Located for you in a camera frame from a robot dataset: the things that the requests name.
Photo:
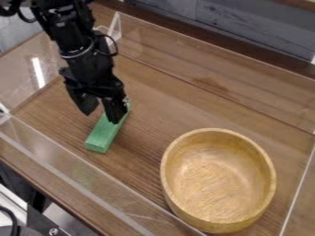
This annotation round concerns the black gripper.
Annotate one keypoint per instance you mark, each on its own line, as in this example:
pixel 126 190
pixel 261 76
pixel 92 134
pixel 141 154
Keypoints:
pixel 90 81

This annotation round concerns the green rectangular block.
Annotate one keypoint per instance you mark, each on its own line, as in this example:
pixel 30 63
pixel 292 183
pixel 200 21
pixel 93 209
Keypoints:
pixel 104 132

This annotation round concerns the brown wooden bowl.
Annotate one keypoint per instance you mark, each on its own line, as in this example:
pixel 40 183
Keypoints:
pixel 218 179

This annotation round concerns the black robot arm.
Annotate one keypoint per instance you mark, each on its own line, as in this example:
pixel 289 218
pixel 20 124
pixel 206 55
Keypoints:
pixel 65 20

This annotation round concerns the clear acrylic corner bracket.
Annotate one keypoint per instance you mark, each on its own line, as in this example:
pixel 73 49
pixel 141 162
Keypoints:
pixel 110 32

